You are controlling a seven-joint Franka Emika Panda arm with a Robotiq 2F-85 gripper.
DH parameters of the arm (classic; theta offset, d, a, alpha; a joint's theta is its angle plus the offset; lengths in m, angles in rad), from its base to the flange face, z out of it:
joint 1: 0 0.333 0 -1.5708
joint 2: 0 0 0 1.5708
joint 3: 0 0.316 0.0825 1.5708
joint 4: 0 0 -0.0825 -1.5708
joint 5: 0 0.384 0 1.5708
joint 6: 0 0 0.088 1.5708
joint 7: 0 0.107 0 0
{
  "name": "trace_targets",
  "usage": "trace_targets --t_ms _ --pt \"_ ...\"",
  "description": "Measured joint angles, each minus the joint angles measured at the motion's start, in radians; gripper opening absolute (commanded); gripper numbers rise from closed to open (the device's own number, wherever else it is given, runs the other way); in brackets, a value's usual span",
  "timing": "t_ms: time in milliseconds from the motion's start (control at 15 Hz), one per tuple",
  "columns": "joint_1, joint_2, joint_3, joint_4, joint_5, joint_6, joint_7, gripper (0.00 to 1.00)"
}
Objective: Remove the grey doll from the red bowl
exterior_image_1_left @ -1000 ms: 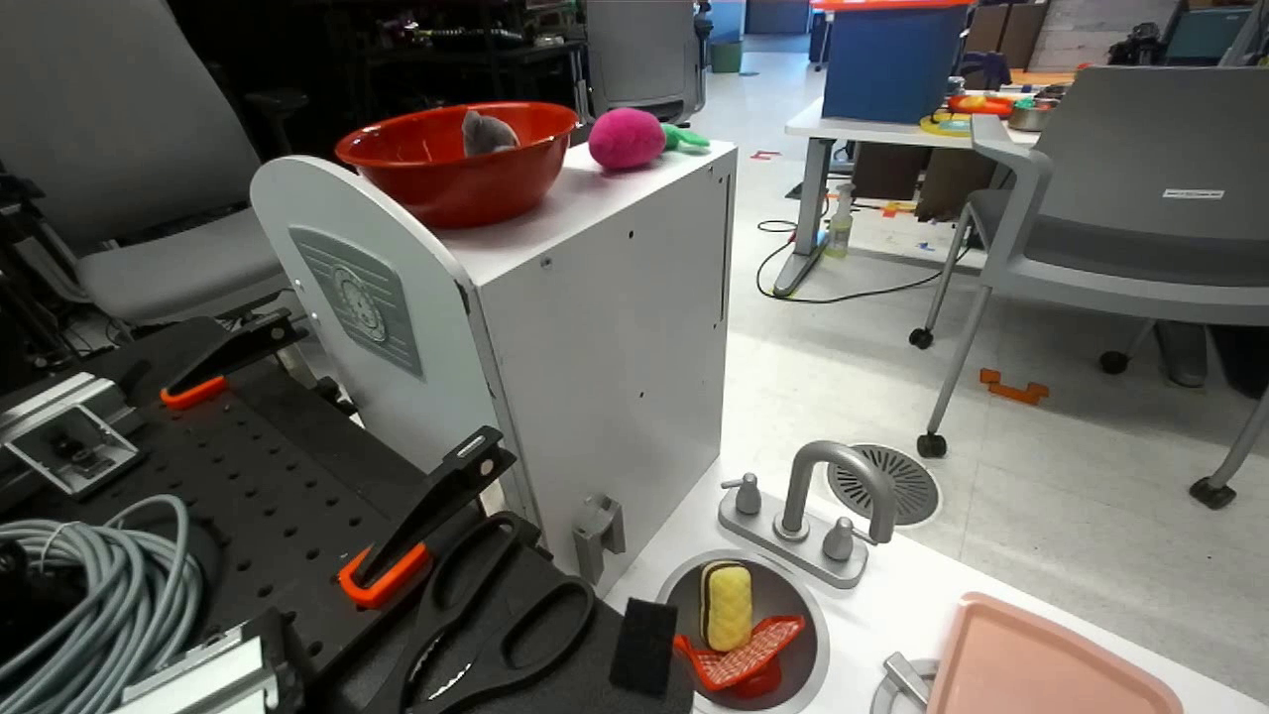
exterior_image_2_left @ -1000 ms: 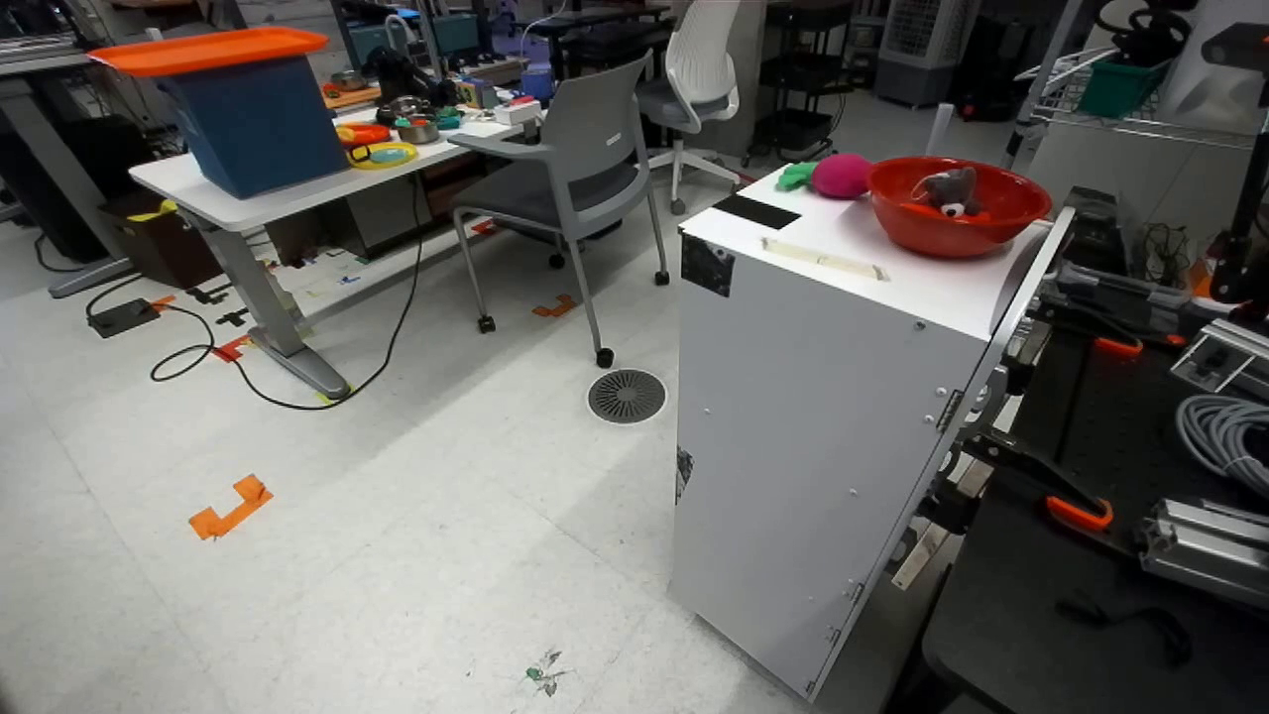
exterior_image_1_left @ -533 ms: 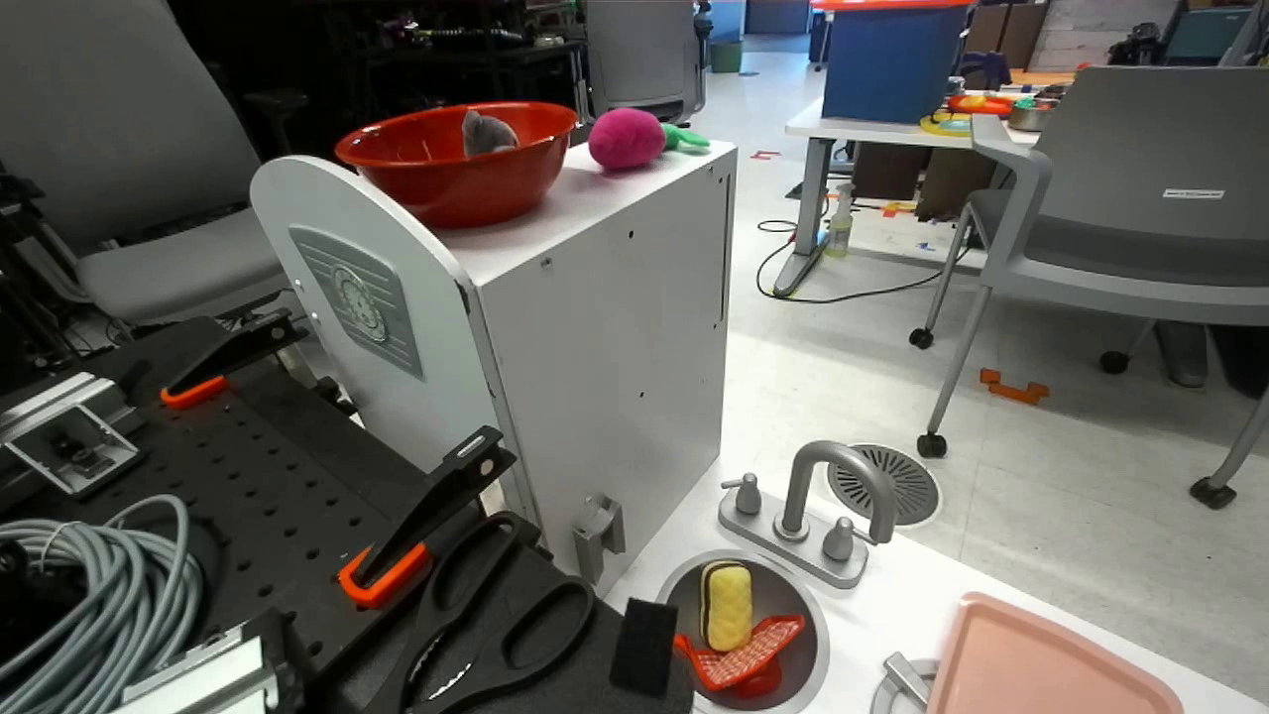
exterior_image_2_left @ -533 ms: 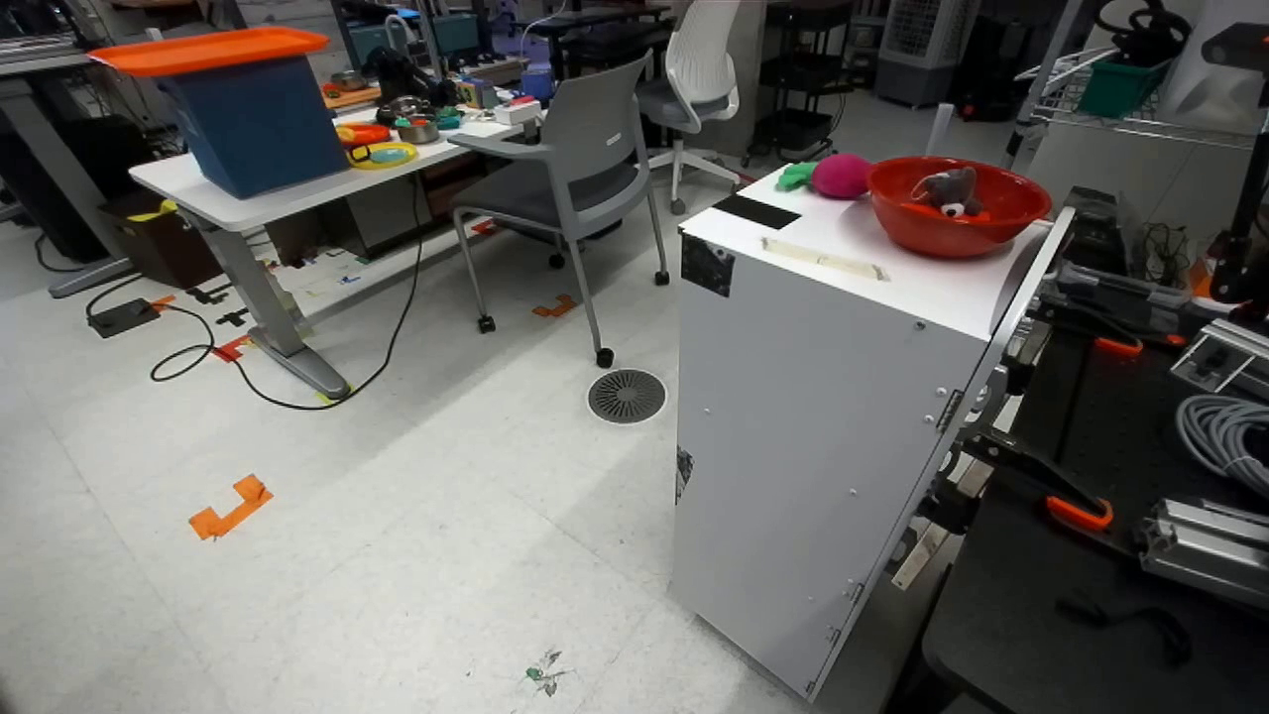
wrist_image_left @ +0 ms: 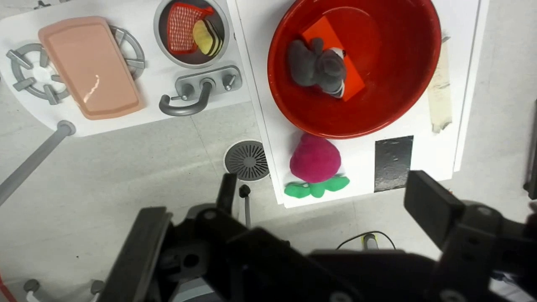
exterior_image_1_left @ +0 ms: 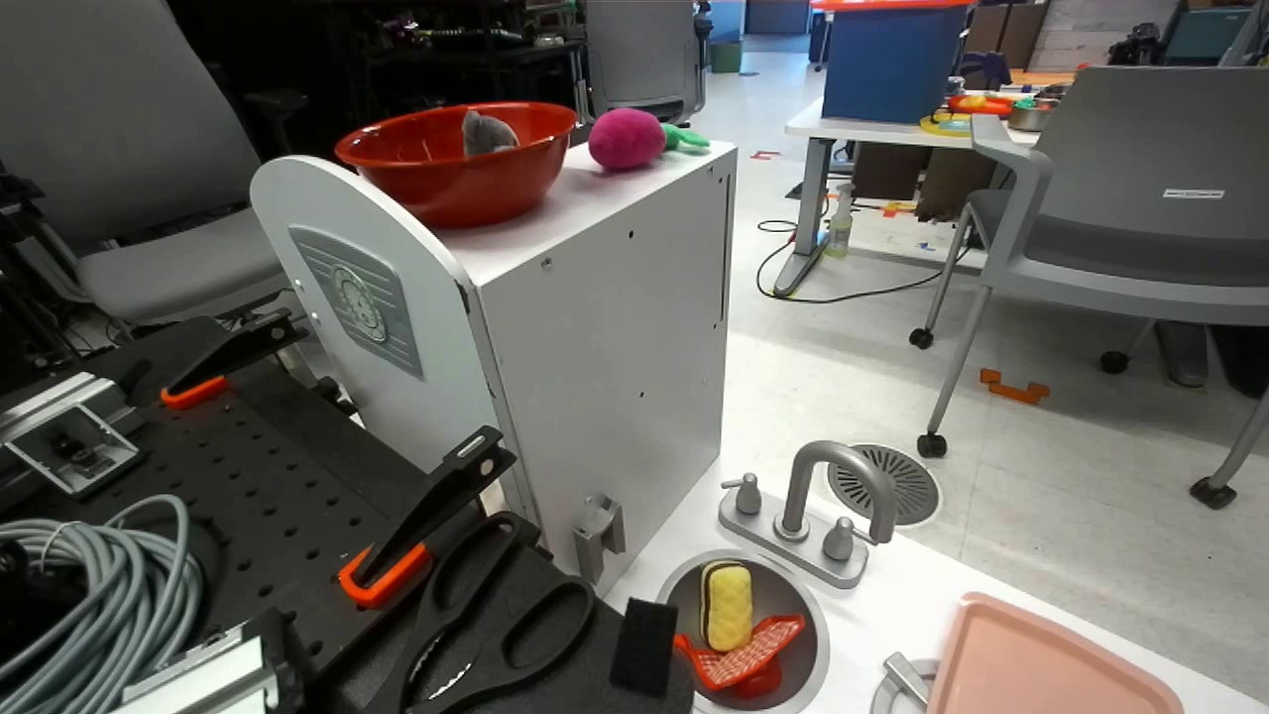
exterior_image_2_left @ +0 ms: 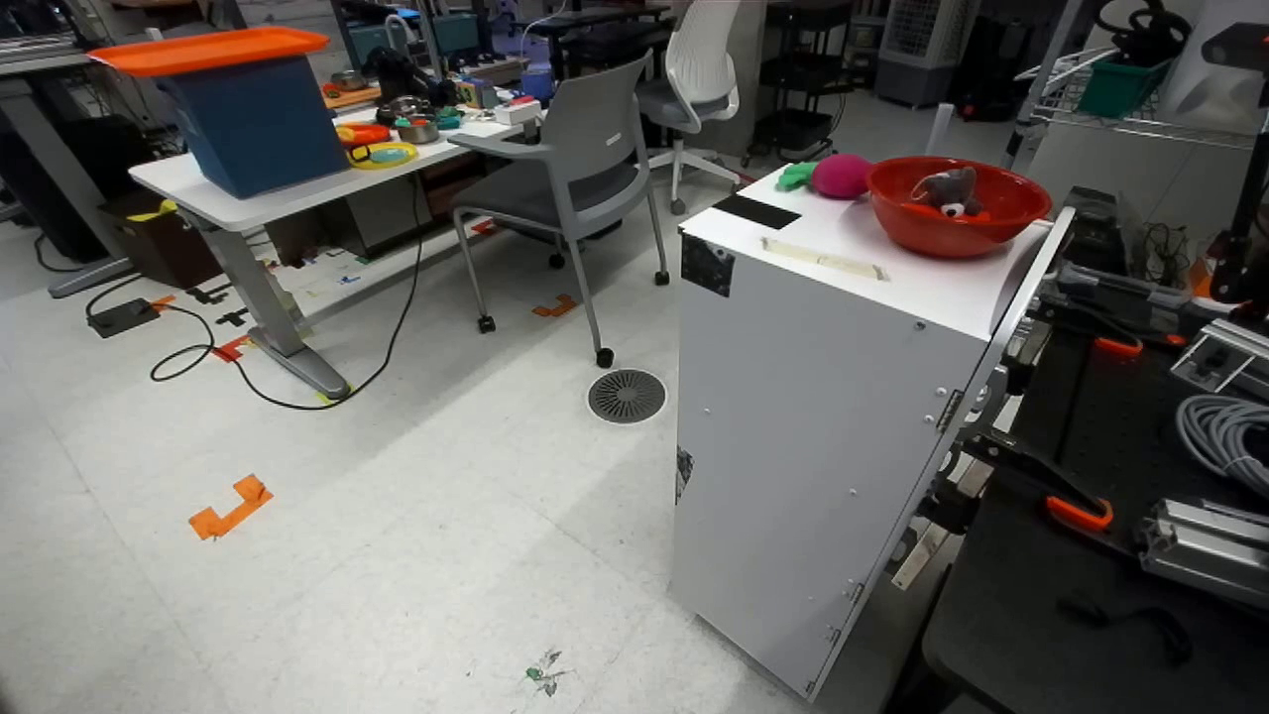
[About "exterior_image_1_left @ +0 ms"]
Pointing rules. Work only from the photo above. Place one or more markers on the grey plush mouse doll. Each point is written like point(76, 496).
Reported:
point(490, 136)

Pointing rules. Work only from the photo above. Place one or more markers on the red plastic bowl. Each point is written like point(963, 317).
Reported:
point(459, 186)

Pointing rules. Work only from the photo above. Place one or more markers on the white cabinet with grey panel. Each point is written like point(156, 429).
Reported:
point(598, 330)

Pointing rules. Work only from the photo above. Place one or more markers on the grey toy faucet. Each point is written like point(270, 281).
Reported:
point(805, 481)

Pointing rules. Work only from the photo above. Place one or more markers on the pink plush ball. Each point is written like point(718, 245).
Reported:
point(626, 142)

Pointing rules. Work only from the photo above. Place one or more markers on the small spray bottle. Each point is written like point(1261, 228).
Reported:
point(837, 224)

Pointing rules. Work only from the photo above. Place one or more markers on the yellow sponge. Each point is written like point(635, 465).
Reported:
point(729, 609)

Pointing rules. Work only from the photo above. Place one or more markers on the black foam block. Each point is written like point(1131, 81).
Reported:
point(644, 650)

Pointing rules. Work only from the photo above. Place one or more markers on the round grey floor cover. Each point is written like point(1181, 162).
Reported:
point(914, 481)

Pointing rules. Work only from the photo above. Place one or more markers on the light grey chair back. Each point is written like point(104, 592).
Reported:
point(640, 55)

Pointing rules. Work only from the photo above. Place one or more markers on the red dish brush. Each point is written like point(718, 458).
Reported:
point(749, 662)

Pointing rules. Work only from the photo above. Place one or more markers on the white desk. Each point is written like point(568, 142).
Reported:
point(857, 126)

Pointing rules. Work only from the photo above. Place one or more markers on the grey toy sink basin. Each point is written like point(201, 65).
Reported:
point(794, 668)

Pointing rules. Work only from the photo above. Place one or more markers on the white toy kitchen counter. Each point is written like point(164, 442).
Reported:
point(914, 582)

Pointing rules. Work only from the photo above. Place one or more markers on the black scissors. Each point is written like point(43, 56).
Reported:
point(439, 686)

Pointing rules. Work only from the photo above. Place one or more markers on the black perforated breadboard table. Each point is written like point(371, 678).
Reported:
point(262, 463)

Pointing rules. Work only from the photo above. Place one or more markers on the blue storage bin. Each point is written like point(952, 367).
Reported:
point(894, 65)

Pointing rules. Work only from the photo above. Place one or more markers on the orange bin lid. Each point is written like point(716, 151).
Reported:
point(894, 6)

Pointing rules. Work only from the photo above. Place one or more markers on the pink plastic tray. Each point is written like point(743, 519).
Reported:
point(1043, 668)

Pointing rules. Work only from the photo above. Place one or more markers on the silver aluminium extrusion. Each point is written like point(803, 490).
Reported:
point(201, 678)

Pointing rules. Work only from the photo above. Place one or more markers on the grey chair with castors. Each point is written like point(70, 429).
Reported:
point(1152, 174)

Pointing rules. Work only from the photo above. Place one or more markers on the large grey office chair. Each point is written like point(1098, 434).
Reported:
point(131, 132)

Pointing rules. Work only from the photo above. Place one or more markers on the laptop screen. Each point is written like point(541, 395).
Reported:
point(1205, 34)

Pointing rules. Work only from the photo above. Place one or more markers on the silver metal mount block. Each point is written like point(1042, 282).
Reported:
point(72, 450)

